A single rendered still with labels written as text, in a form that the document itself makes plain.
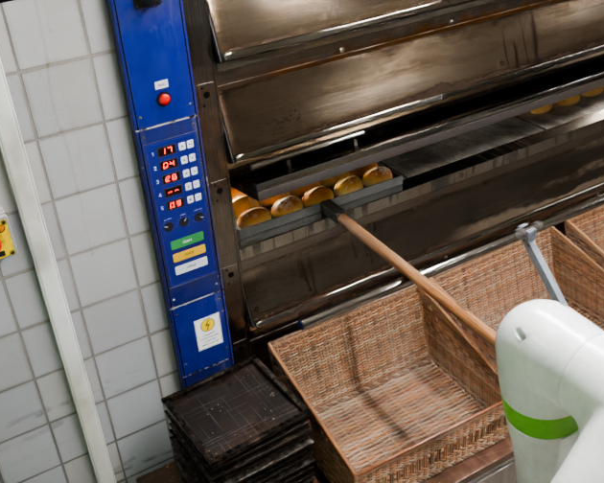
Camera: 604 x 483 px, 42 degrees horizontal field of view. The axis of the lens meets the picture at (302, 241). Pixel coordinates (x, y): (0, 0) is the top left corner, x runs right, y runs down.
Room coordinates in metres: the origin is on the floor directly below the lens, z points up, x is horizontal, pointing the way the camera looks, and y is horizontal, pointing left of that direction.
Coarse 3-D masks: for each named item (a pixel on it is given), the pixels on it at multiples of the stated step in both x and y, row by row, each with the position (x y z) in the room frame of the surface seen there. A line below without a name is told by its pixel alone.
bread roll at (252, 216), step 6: (246, 210) 1.92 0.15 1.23; (252, 210) 1.92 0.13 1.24; (258, 210) 1.92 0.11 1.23; (264, 210) 1.93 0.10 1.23; (240, 216) 1.92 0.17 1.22; (246, 216) 1.90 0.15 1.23; (252, 216) 1.90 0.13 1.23; (258, 216) 1.91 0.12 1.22; (264, 216) 1.91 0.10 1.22; (270, 216) 1.93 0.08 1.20; (240, 222) 1.90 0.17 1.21; (246, 222) 1.89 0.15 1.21; (252, 222) 1.89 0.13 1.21; (258, 222) 1.90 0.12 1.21
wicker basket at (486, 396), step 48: (288, 336) 1.83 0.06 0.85; (336, 336) 1.89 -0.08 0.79; (384, 336) 1.95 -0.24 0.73; (432, 336) 1.97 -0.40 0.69; (288, 384) 1.70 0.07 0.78; (384, 384) 1.88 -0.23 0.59; (432, 384) 1.87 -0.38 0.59; (480, 384) 1.76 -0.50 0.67; (336, 432) 1.69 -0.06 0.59; (384, 432) 1.67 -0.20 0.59; (432, 432) 1.66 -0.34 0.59; (480, 432) 1.65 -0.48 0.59; (336, 480) 1.49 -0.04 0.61; (384, 480) 1.49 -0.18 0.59
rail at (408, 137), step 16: (576, 80) 2.20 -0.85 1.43; (592, 80) 2.22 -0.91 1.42; (528, 96) 2.11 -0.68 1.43; (544, 96) 2.13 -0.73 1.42; (480, 112) 2.02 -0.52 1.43; (496, 112) 2.04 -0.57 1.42; (432, 128) 1.94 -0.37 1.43; (448, 128) 1.96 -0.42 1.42; (384, 144) 1.87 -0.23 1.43; (400, 144) 1.89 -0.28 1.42; (336, 160) 1.79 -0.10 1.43; (352, 160) 1.81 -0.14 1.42; (288, 176) 1.73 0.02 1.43
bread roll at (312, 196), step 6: (318, 186) 2.03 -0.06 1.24; (324, 186) 2.04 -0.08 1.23; (306, 192) 2.02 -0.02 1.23; (312, 192) 2.01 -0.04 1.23; (318, 192) 2.01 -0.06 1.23; (324, 192) 2.01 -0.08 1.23; (330, 192) 2.02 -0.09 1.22; (306, 198) 2.00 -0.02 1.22; (312, 198) 1.99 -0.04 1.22; (318, 198) 2.00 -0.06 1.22; (324, 198) 2.00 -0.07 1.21; (330, 198) 2.01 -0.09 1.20; (306, 204) 1.99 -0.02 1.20; (312, 204) 1.99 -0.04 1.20
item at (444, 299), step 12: (348, 228) 1.85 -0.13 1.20; (360, 228) 1.82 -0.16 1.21; (360, 240) 1.80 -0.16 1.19; (372, 240) 1.76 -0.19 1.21; (384, 252) 1.70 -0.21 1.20; (396, 264) 1.65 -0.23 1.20; (408, 264) 1.64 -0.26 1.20; (408, 276) 1.60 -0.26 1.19; (420, 276) 1.58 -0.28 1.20; (432, 288) 1.53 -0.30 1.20; (444, 300) 1.49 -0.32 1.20; (456, 312) 1.44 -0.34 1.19; (468, 312) 1.43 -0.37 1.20; (468, 324) 1.40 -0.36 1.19; (480, 324) 1.38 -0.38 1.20; (480, 336) 1.37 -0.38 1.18; (492, 336) 1.34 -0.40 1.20
